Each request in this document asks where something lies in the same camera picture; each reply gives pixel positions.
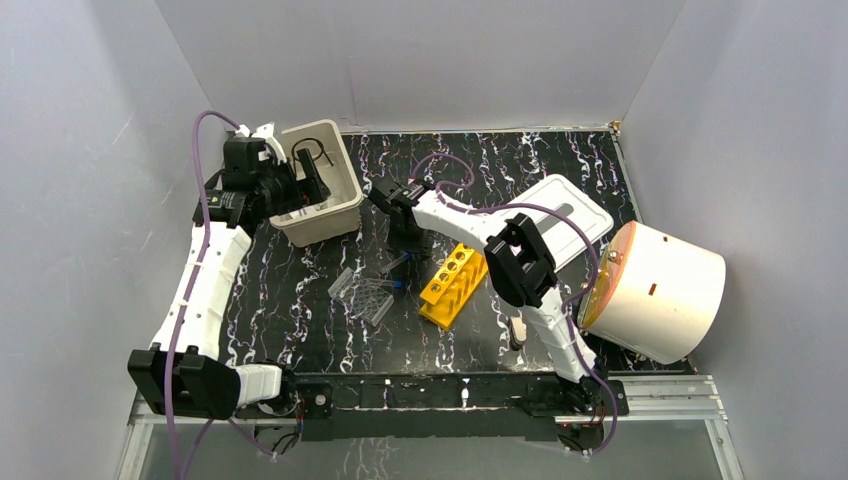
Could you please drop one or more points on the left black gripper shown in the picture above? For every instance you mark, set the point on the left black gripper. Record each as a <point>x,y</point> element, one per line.
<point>298,187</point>

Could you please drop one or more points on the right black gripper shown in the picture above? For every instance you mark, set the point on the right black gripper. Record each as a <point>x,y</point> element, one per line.
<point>422,246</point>

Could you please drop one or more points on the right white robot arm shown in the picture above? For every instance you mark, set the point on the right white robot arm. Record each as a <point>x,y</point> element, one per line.
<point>524,243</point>

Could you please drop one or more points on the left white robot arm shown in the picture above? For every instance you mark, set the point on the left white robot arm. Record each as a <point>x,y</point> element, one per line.
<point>180,373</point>

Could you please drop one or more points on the blue capped plastic tube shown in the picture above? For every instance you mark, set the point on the blue capped plastic tube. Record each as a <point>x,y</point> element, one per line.
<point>394,263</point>

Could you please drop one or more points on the beige plastic bin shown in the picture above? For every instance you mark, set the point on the beige plastic bin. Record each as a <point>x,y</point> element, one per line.
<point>330,188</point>

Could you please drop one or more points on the yellow test tube rack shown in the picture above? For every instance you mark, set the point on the yellow test tube rack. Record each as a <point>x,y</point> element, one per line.
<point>452,287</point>

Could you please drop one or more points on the clear well plate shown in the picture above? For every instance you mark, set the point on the clear well plate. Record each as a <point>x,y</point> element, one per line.
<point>362,298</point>

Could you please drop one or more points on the small beige stopper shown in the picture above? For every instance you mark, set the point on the small beige stopper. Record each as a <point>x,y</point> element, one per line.
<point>518,333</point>

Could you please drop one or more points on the white bin lid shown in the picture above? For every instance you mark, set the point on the white bin lid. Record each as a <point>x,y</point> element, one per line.
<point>557,193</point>

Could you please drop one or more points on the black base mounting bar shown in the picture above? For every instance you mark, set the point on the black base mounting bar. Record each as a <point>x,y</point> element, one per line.
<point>348,406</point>

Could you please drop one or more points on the white centrifuge with orange lid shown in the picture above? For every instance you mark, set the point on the white centrifuge with orange lid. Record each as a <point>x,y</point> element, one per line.
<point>656,295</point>

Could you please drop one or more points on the aluminium frame rail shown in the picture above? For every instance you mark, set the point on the aluminium frame rail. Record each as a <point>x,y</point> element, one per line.
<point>653,397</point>

